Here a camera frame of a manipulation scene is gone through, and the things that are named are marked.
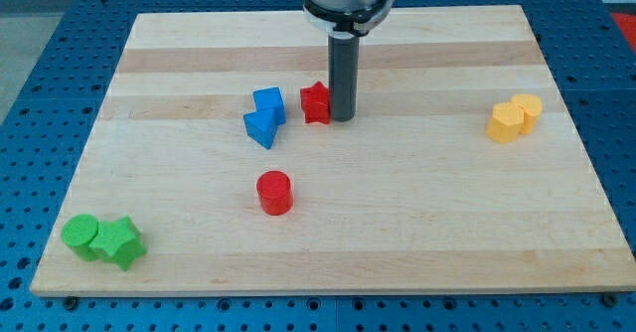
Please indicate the red star block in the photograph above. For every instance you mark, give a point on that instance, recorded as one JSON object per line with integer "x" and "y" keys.
{"x": 315, "y": 103}

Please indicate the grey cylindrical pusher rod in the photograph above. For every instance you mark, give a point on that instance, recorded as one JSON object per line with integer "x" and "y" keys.
{"x": 343, "y": 55}

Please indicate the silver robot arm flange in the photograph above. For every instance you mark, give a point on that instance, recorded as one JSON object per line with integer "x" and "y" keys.
{"x": 346, "y": 19}

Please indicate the blue cube block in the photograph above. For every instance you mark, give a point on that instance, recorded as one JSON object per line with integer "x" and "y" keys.
{"x": 271, "y": 98}

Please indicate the green star block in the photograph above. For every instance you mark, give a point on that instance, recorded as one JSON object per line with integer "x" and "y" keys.
{"x": 118, "y": 242}

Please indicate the red cylinder block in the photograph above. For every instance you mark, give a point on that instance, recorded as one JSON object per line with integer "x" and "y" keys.
{"x": 274, "y": 191}

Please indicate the blue triangle block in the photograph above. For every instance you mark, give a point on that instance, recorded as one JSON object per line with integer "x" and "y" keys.
{"x": 261, "y": 126}

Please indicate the light wooden board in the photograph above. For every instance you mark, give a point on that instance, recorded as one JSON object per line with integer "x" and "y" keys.
{"x": 409, "y": 197}

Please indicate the yellow hexagon block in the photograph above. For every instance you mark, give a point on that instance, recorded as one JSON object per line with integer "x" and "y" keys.
{"x": 505, "y": 123}

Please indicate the yellow cylinder block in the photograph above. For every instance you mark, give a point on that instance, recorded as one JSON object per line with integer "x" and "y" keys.
{"x": 532, "y": 107}

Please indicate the green cylinder block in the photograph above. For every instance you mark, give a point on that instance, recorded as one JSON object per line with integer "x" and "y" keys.
{"x": 78, "y": 233}

